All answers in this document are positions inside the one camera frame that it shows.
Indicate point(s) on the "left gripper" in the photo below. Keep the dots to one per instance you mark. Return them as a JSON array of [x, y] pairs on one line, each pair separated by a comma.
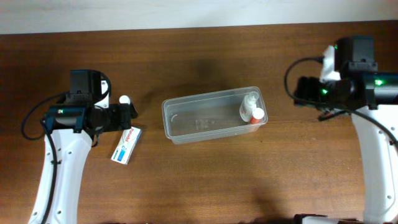
[[125, 116]]

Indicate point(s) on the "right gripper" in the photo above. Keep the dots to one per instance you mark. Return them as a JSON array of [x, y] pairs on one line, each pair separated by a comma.
[[306, 92]]

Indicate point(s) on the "black bottle white cap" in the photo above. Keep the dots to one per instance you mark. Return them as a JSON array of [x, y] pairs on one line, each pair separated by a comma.
[[125, 101]]

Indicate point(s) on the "orange tube white cap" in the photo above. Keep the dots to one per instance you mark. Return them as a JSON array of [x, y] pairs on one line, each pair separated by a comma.
[[257, 116]]

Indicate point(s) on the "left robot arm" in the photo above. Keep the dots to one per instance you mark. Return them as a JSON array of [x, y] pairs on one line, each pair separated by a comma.
[[72, 126]]

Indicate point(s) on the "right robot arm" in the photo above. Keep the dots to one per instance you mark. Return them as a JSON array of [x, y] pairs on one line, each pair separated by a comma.
[[351, 83]]

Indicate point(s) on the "clear plastic container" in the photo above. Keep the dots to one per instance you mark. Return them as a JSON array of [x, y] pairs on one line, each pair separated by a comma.
[[209, 116]]

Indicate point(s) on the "white Panadol box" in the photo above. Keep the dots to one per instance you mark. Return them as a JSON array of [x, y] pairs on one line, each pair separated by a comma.
[[126, 145]]

